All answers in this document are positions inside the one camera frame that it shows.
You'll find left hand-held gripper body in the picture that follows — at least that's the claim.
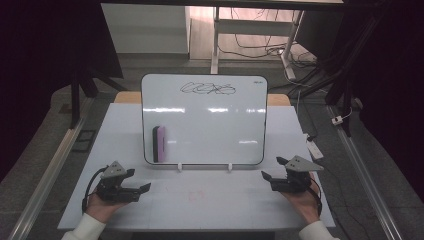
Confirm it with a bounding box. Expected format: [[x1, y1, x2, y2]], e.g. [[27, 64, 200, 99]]
[[95, 160, 142, 204]]

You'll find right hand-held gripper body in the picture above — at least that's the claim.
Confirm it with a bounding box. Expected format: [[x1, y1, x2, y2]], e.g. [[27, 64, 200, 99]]
[[270, 155, 325, 194]]

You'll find purple and black eraser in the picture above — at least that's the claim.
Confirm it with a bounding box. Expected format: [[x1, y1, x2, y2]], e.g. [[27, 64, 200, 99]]
[[151, 125, 167, 164]]

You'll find white whiteboard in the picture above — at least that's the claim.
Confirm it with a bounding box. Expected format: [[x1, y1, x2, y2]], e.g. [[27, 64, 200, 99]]
[[140, 73, 269, 166]]

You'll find person's left hand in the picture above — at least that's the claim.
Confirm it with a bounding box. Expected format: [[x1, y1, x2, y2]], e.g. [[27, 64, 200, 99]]
[[84, 192, 130, 224]]

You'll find person's right hand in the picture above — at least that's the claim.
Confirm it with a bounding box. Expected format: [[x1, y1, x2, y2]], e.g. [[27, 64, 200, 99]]
[[281, 172, 322, 225]]

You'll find white power strip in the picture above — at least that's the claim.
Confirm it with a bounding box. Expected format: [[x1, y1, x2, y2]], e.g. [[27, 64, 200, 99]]
[[303, 132, 325, 161]]

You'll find black floor plate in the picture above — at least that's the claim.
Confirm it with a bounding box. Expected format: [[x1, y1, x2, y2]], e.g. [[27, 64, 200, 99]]
[[71, 128, 97, 154]]

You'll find white table mat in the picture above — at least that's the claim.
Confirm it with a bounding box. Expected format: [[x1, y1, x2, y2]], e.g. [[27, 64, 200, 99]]
[[57, 102, 336, 232]]

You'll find wooden table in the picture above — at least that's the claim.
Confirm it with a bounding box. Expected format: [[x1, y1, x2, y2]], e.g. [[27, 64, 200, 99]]
[[114, 91, 292, 107]]

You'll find black metal stand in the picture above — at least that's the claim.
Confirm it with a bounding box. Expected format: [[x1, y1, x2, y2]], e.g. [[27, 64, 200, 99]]
[[67, 65, 128, 130], [289, 16, 385, 138]]

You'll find dark curtain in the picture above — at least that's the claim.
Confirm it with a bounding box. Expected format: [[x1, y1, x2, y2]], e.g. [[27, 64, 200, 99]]
[[343, 0, 424, 195], [0, 0, 125, 184]]

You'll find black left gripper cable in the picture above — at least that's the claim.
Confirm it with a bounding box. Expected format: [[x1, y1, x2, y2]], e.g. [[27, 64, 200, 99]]
[[81, 165, 110, 215]]

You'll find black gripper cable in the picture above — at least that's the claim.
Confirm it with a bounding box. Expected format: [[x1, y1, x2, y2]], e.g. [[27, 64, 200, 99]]
[[308, 176, 324, 218], [81, 165, 110, 215]]

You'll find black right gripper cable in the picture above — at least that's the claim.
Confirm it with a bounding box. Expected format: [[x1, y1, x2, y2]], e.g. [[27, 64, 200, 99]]
[[308, 176, 324, 218]]

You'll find aluminium rail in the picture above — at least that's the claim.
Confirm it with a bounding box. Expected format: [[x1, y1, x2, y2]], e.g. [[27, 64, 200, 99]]
[[327, 104, 405, 240], [6, 111, 92, 240]]

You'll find tangle of floor cables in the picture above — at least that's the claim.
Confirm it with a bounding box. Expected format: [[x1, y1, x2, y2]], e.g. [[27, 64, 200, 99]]
[[218, 7, 318, 64]]

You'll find white desk frame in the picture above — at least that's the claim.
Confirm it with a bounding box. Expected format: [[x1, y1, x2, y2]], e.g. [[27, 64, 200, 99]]
[[210, 6, 305, 81]]

